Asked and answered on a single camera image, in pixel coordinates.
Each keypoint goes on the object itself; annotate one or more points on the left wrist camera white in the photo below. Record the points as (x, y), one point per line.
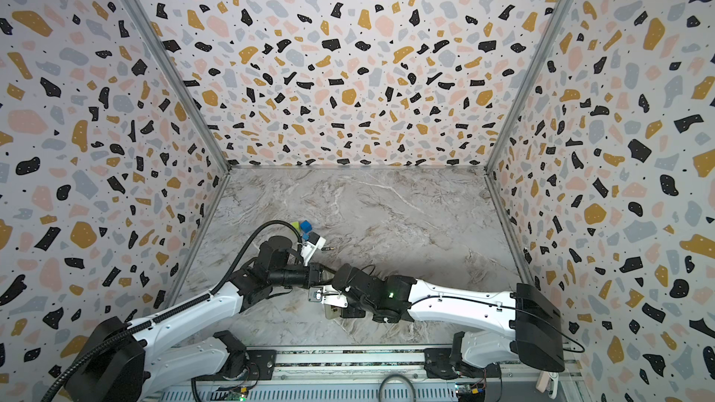
(312, 243)

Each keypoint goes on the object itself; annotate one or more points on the white remote control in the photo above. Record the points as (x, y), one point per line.
(332, 312)

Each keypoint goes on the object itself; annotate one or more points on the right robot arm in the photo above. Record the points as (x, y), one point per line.
(521, 324)

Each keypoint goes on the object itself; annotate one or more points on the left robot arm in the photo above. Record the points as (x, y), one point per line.
(128, 361)

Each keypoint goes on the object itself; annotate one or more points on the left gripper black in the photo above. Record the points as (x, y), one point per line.
(315, 269)

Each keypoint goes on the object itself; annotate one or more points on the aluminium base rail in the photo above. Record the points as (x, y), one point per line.
(361, 373)

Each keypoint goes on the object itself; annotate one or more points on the white clip device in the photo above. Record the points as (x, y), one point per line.
(548, 383)

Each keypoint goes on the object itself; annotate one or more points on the blue cube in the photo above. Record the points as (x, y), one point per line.
(305, 227)

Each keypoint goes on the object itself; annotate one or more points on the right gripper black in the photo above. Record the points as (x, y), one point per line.
(341, 280)

